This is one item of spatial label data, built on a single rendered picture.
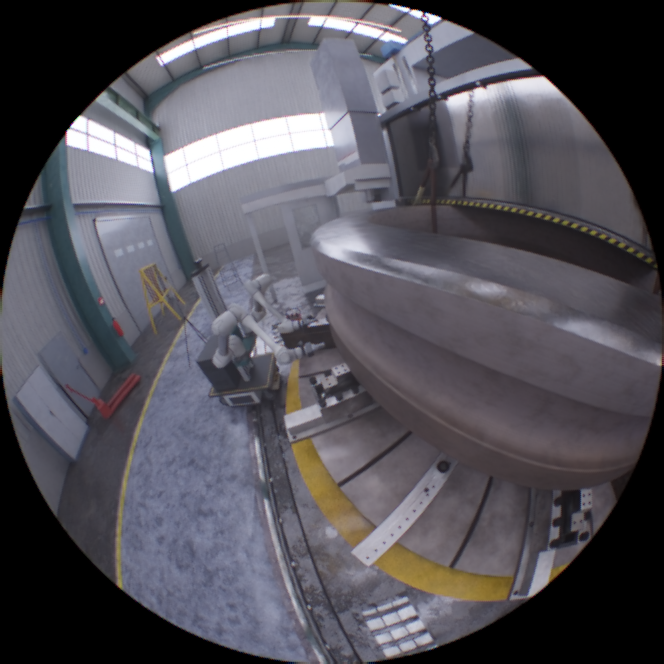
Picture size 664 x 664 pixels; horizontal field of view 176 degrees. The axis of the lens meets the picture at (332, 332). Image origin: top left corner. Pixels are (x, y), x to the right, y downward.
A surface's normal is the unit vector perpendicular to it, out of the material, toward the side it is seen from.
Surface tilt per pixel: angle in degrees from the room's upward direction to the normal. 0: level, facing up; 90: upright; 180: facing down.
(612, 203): 90
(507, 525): 0
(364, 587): 0
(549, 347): 90
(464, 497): 0
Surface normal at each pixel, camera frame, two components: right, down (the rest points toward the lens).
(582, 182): -0.93, 0.33
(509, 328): -0.73, 0.50
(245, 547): -0.19, -0.81
